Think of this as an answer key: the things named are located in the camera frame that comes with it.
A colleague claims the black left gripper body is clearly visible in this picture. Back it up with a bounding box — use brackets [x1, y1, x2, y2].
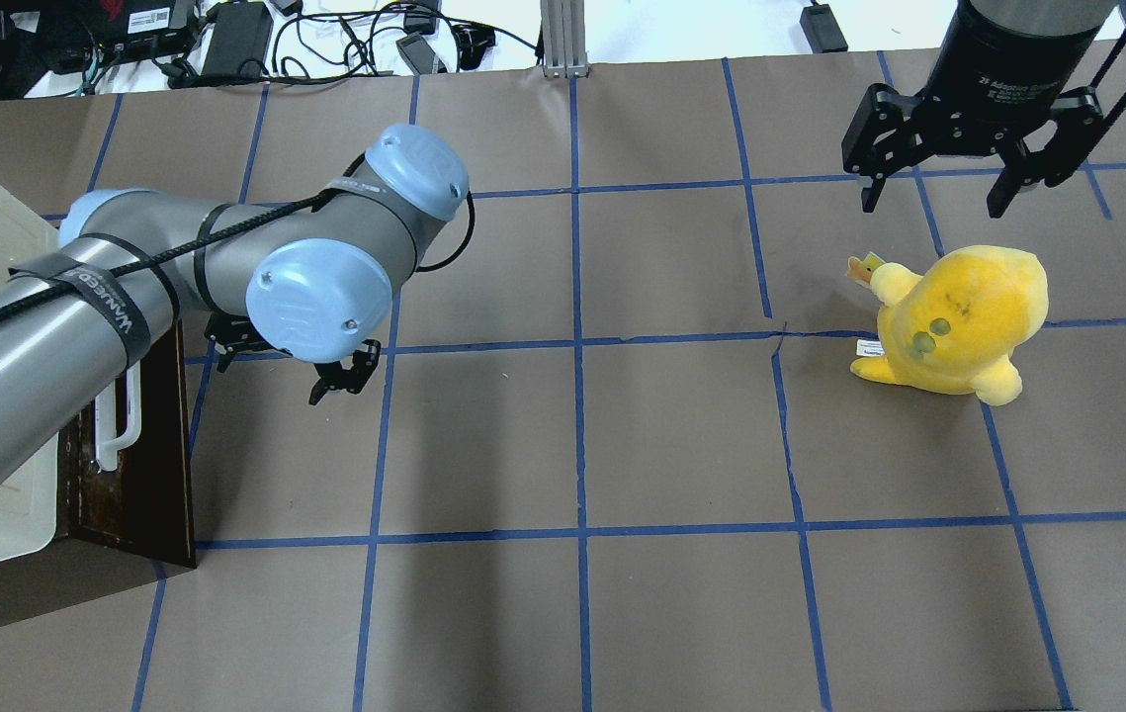
[203, 311, 382, 394]

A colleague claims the black power adapter brick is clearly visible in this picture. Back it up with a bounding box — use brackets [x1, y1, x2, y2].
[799, 1, 850, 54]

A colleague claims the aluminium frame post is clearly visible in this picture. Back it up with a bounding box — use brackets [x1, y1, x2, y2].
[540, 0, 590, 78]

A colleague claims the large black power brick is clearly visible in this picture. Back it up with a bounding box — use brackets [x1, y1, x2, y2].
[198, 1, 272, 82]

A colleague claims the yellow plush penguin toy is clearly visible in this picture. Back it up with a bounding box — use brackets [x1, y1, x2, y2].
[846, 246, 1049, 406]

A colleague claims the dark brown wooden box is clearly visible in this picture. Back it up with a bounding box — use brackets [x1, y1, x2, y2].
[0, 327, 196, 628]

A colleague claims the black phone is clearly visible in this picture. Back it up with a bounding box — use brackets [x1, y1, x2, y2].
[395, 35, 449, 75]

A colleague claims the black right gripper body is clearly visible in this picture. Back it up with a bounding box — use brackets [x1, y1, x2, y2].
[841, 1, 1106, 188]

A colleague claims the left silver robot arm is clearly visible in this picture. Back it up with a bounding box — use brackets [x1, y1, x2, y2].
[0, 125, 472, 484]

